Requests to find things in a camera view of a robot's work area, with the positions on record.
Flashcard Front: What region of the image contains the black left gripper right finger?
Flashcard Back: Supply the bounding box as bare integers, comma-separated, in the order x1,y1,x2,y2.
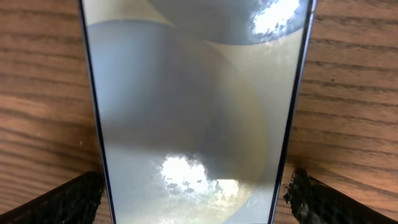
284,169,397,224

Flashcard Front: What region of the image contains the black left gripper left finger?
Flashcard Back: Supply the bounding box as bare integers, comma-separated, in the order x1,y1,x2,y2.
1,171,104,224

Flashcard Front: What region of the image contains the Samsung Galaxy smartphone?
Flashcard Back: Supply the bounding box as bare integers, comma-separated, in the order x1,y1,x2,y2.
78,0,316,223

